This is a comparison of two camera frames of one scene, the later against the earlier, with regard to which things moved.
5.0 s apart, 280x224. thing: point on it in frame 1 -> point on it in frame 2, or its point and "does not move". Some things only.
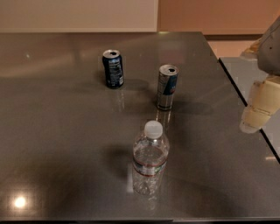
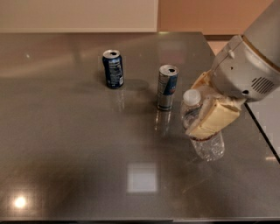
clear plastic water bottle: [150, 153] -> [208, 150]
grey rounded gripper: [270, 53] -> [243, 70]
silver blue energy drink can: [166, 86] does not move
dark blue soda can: [113, 66] does not move
